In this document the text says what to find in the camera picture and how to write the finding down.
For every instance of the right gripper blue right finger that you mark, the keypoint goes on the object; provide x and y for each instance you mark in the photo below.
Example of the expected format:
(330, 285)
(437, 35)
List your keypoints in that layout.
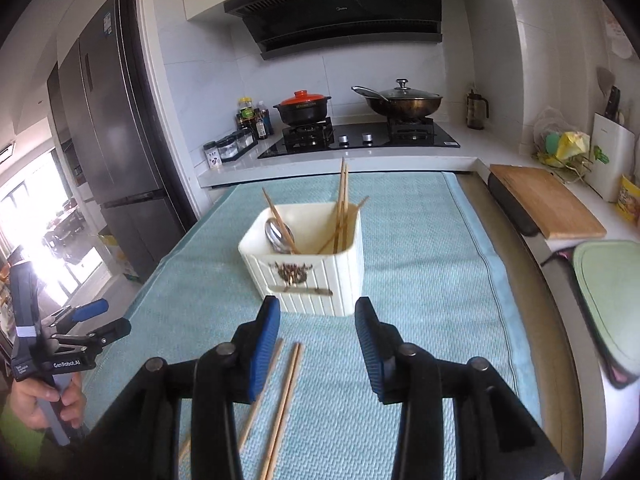
(377, 344)

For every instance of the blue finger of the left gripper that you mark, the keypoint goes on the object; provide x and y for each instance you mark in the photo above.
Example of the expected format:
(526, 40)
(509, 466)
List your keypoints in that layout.
(112, 331)
(87, 311)

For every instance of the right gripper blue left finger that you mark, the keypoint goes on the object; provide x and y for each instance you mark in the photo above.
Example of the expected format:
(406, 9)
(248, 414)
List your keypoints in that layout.
(262, 340)

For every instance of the steel spoon round bowl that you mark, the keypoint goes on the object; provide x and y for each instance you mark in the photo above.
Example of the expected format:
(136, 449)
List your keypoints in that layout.
(279, 236)

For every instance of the person's left hand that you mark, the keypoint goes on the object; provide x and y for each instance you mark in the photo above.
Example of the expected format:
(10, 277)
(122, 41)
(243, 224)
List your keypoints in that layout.
(24, 396)

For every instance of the yellow cardboard box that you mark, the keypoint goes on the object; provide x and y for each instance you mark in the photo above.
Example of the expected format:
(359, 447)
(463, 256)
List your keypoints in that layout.
(112, 245)

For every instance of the cream utensil holder box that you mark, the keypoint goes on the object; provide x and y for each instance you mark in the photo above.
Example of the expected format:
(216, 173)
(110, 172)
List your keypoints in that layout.
(327, 284)

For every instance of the light blue table cloth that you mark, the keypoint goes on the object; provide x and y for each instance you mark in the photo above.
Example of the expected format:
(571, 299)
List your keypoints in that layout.
(429, 269)

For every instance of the black gas stove top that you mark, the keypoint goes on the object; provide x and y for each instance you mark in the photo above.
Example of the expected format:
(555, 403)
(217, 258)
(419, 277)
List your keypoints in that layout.
(325, 136)

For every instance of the grey double door refrigerator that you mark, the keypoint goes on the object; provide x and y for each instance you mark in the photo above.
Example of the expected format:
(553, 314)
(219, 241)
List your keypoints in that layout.
(118, 142)

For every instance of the sauce bottles group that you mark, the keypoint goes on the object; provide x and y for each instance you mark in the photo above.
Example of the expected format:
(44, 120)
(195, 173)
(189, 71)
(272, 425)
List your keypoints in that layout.
(254, 118)

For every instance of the wooden cutting board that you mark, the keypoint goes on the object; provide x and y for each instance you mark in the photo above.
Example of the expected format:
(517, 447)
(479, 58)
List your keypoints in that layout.
(556, 212)

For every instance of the black pot red lid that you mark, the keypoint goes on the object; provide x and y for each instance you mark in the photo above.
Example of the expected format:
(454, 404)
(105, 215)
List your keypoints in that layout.
(303, 108)

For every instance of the green plastic cutting board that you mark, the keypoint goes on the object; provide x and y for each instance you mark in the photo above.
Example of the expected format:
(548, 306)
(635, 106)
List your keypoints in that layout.
(607, 276)

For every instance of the wok with glass lid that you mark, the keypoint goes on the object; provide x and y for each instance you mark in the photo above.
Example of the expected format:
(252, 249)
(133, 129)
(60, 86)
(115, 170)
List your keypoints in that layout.
(401, 102)

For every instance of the glass french press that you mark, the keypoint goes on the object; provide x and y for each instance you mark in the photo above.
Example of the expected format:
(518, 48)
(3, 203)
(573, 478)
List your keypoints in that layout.
(477, 110)

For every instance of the yellow green cloth bundle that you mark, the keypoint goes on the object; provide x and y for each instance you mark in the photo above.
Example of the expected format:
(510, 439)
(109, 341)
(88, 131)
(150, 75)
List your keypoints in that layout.
(560, 149)

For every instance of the yellow snack cup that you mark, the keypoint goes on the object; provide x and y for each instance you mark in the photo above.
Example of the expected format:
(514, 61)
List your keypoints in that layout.
(628, 200)

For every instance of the white knife block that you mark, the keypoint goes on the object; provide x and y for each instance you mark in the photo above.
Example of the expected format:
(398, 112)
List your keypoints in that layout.
(611, 155)

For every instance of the black range hood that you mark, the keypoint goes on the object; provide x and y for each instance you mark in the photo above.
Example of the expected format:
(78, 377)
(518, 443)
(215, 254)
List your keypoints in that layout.
(283, 27)

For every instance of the hanging wall calendar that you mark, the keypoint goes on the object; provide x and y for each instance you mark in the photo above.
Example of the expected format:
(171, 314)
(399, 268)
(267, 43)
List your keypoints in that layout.
(619, 42)

